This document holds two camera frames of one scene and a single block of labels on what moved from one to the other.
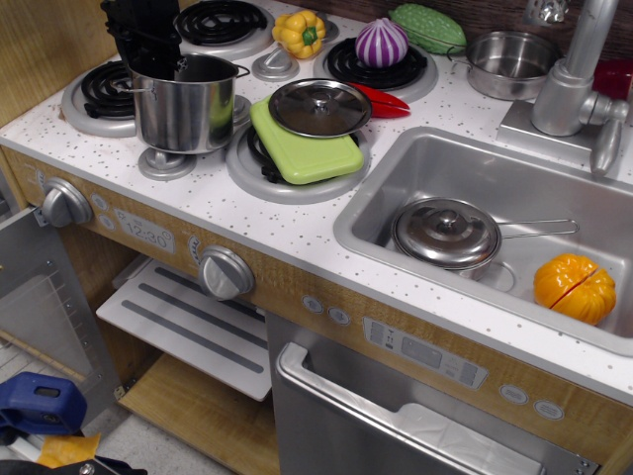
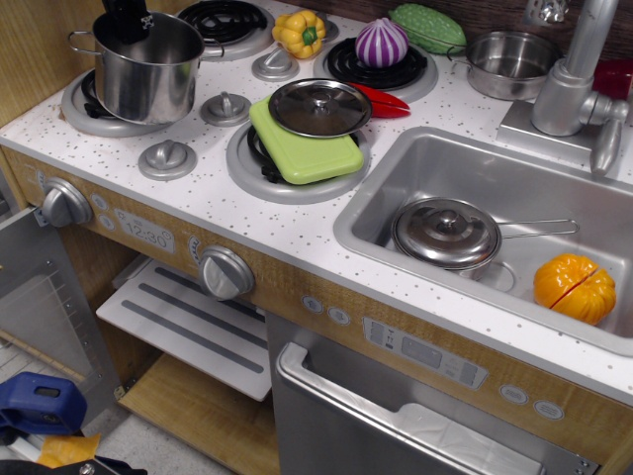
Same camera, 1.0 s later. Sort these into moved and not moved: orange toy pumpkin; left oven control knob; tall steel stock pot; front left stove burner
Moved: tall steel stock pot
Not moved: front left stove burner; orange toy pumpkin; left oven control knob
